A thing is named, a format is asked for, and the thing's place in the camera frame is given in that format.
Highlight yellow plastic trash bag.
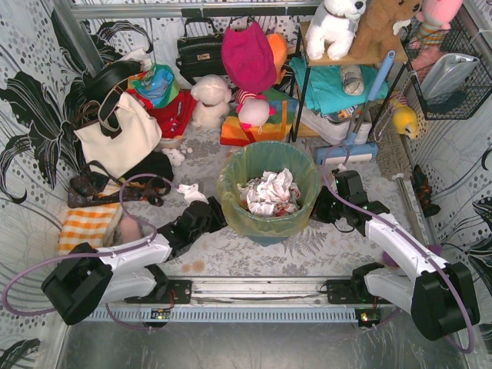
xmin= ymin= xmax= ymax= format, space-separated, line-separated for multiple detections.
xmin=217 ymin=141 xmax=321 ymax=239

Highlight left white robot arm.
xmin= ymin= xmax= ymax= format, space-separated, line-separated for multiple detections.
xmin=41 ymin=197 xmax=227 ymax=325

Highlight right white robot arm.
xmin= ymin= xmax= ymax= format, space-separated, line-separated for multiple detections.
xmin=311 ymin=170 xmax=480 ymax=341

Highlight crumpled white paper trash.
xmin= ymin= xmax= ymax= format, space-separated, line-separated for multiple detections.
xmin=237 ymin=168 xmax=301 ymax=218

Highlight teal plastic trash bin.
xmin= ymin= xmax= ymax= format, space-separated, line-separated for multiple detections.
xmin=244 ymin=224 xmax=294 ymax=247

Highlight cream canvas tote bag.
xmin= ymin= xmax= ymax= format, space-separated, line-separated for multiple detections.
xmin=75 ymin=92 xmax=162 ymax=178

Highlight small white fluffy plush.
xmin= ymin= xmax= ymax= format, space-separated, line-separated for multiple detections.
xmin=161 ymin=148 xmax=193 ymax=167

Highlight magenta red sock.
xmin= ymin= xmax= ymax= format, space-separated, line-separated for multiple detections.
xmin=382 ymin=244 xmax=443 ymax=268

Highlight white shoe box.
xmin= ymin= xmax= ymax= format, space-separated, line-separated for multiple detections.
xmin=301 ymin=108 xmax=372 ymax=145

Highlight rainbow striped folded towel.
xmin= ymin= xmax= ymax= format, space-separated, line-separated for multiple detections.
xmin=220 ymin=88 xmax=298 ymax=147

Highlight black orange patterned cloth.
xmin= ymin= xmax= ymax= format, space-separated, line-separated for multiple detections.
xmin=412 ymin=165 xmax=440 ymax=218

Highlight red folded clothes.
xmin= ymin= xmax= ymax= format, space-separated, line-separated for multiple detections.
xmin=148 ymin=90 xmax=197 ymax=139

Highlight orange checkered cloth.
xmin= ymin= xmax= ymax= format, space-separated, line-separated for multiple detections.
xmin=58 ymin=203 xmax=122 ymax=255

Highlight yellow plush duck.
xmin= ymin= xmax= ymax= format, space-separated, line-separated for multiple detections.
xmin=389 ymin=94 xmax=417 ymax=139

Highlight pink faced striped doll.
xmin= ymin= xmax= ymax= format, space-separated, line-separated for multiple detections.
xmin=235 ymin=89 xmax=276 ymax=129

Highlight white plush lamb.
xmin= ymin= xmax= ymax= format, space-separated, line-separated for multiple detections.
xmin=191 ymin=75 xmax=232 ymax=129

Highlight colourful rainbow cloth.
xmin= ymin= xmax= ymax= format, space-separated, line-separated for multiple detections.
xmin=126 ymin=64 xmax=180 ymax=110

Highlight black leather handbag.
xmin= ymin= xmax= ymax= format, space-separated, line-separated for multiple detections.
xmin=176 ymin=17 xmax=227 ymax=85

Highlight orange plush toy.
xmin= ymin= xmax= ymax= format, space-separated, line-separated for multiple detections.
xmin=267 ymin=33 xmax=288 ymax=75

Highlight magenta felt hat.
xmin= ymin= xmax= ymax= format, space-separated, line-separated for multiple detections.
xmin=221 ymin=21 xmax=277 ymax=93

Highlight brown plush teddy bear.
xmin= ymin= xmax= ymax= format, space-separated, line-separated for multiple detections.
xmin=350 ymin=0 xmax=422 ymax=59

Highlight white plush dog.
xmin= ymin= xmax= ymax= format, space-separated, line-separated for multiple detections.
xmin=306 ymin=0 xmax=367 ymax=61

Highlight pink plush toy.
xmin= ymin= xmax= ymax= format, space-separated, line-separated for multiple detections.
xmin=409 ymin=0 xmax=463 ymax=71

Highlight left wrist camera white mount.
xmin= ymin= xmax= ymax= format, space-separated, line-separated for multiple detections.
xmin=177 ymin=184 xmax=208 ymax=204

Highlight blue handled mop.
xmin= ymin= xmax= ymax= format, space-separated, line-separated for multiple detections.
xmin=314 ymin=50 xmax=397 ymax=165

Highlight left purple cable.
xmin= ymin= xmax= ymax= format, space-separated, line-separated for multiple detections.
xmin=1 ymin=173 xmax=181 ymax=331

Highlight chenille mop with metal handle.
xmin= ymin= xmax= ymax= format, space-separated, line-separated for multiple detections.
xmin=374 ymin=119 xmax=427 ymax=244

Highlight black wire basket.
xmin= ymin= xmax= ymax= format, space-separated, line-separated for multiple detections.
xmin=403 ymin=18 xmax=480 ymax=121

